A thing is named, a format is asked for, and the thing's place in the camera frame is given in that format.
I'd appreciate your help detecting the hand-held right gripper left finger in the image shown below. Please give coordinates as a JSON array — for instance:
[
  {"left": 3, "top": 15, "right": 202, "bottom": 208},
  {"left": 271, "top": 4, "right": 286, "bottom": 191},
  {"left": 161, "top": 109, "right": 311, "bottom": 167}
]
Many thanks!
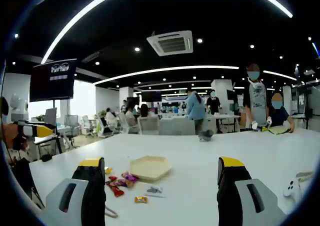
[{"left": 44, "top": 156, "right": 107, "bottom": 226}]

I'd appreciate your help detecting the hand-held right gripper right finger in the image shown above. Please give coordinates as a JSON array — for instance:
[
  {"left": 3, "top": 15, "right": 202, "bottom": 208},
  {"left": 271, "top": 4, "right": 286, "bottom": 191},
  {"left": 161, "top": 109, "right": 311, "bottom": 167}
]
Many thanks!
[{"left": 216, "top": 156, "right": 287, "bottom": 226}]

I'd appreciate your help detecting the long dark red snack packet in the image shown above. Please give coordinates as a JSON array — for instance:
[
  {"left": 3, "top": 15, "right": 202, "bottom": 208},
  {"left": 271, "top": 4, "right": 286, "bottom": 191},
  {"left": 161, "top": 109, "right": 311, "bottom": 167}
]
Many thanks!
[{"left": 107, "top": 182, "right": 125, "bottom": 198}]

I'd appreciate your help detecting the beige hexagonal food container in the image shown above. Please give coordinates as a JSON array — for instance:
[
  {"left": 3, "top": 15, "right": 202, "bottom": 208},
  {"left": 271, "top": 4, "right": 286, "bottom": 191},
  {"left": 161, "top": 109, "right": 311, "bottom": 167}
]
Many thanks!
[{"left": 129, "top": 155, "right": 173, "bottom": 182}]

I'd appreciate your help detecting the grey desktop monitor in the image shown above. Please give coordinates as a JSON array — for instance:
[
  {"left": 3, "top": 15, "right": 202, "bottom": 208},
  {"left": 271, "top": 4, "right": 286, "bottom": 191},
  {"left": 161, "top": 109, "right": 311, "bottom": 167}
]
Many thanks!
[{"left": 44, "top": 107, "right": 58, "bottom": 127}]

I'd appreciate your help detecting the black monitor stand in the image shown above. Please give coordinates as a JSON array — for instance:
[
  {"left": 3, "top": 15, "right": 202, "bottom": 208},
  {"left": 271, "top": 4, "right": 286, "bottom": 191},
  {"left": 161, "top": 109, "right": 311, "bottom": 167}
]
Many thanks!
[{"left": 51, "top": 99, "right": 63, "bottom": 154}]

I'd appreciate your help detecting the grey mesh office chair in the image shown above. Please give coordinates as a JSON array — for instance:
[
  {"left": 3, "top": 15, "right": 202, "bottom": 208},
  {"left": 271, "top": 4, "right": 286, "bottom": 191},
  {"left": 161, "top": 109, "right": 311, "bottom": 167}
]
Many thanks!
[{"left": 63, "top": 114, "right": 81, "bottom": 147}]

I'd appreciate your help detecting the black monitor screen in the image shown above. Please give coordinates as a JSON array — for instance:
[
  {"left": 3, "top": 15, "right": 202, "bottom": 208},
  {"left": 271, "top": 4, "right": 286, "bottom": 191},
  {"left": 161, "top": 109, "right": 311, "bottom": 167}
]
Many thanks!
[{"left": 29, "top": 58, "right": 78, "bottom": 103}]

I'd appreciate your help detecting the white office chair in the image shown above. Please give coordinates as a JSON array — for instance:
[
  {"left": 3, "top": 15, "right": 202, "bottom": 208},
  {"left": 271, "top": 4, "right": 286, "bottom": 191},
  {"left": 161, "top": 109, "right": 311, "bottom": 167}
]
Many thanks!
[
  {"left": 96, "top": 114, "right": 116, "bottom": 138},
  {"left": 137, "top": 115, "right": 161, "bottom": 136},
  {"left": 81, "top": 115, "right": 97, "bottom": 138}
]

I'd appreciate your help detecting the grey tabletop object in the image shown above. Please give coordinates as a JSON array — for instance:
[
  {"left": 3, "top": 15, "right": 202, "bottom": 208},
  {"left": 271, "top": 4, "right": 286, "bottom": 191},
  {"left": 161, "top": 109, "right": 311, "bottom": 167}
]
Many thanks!
[{"left": 198, "top": 129, "right": 215, "bottom": 143}]

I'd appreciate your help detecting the white handheld controller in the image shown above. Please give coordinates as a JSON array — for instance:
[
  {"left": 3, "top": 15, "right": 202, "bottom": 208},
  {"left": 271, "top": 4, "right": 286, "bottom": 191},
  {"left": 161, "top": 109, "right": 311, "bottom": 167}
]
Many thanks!
[{"left": 282, "top": 179, "right": 301, "bottom": 198}]

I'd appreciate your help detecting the yellow green cloth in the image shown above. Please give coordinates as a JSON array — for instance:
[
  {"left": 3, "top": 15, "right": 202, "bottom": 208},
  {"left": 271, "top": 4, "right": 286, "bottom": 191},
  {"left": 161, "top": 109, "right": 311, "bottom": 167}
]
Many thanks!
[{"left": 268, "top": 125, "right": 293, "bottom": 136}]

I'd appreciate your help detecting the grey desk partition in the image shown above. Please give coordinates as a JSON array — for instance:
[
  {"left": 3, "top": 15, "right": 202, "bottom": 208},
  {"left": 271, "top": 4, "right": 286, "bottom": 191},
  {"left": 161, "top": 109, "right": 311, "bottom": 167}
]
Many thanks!
[{"left": 159, "top": 117, "right": 196, "bottom": 136}]

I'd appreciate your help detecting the black tripod stand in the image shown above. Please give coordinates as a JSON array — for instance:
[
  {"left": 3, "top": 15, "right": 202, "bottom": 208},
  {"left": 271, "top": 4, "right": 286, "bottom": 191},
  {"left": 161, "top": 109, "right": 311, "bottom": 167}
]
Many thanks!
[{"left": 301, "top": 80, "right": 315, "bottom": 131}]

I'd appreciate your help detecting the black wall display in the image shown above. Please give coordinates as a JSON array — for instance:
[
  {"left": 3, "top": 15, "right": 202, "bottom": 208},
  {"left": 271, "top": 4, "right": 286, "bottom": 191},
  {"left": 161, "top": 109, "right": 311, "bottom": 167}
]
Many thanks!
[{"left": 141, "top": 90, "right": 163, "bottom": 103}]

